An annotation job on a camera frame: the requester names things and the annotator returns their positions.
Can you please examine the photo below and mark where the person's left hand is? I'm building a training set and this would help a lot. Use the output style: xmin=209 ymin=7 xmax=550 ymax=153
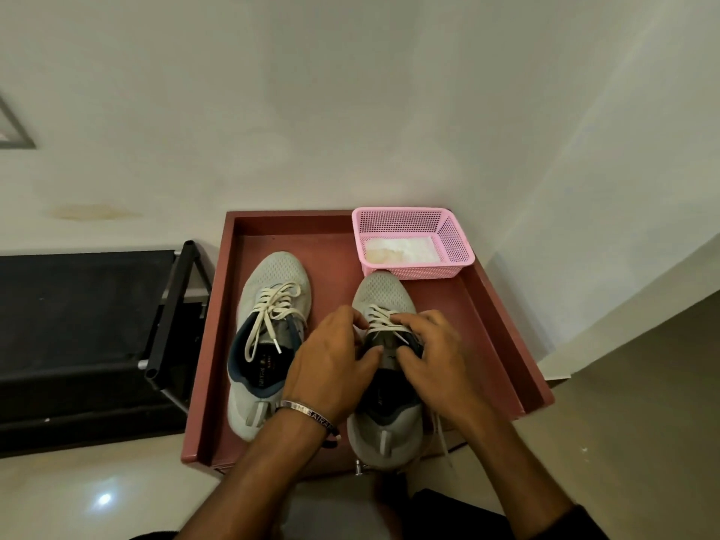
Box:
xmin=279 ymin=304 xmax=385 ymax=428

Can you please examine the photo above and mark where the person's right hand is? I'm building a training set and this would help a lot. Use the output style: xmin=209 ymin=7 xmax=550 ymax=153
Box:
xmin=389 ymin=308 xmax=491 ymax=434

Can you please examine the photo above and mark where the grey sneaker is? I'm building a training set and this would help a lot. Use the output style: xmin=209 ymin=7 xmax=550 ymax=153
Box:
xmin=346 ymin=269 xmax=454 ymax=472
xmin=226 ymin=250 xmax=313 ymax=443

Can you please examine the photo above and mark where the reddish-brown side table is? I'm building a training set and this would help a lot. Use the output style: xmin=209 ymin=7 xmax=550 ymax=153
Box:
xmin=180 ymin=208 xmax=557 ymax=479

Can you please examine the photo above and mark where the black shoe rack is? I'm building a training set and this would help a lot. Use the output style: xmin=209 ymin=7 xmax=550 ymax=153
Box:
xmin=0 ymin=239 xmax=214 ymax=459

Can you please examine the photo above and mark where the person's left forearm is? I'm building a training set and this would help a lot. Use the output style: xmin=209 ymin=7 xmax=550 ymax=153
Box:
xmin=177 ymin=412 xmax=336 ymax=540

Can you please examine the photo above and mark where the person's right forearm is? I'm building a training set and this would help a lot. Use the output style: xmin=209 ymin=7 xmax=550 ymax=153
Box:
xmin=460 ymin=412 xmax=575 ymax=538

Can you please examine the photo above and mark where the stack of white wipes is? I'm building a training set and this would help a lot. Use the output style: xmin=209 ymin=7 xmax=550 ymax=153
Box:
xmin=364 ymin=235 xmax=444 ymax=264

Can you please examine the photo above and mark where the pink plastic basket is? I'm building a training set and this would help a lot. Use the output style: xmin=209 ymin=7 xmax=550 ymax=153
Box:
xmin=351 ymin=206 xmax=476 ymax=281

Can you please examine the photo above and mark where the silver bracelet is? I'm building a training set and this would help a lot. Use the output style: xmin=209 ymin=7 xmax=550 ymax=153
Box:
xmin=274 ymin=400 xmax=343 ymax=449

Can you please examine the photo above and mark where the white wall socket plate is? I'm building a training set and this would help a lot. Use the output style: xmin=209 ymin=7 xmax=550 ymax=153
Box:
xmin=0 ymin=94 xmax=38 ymax=151

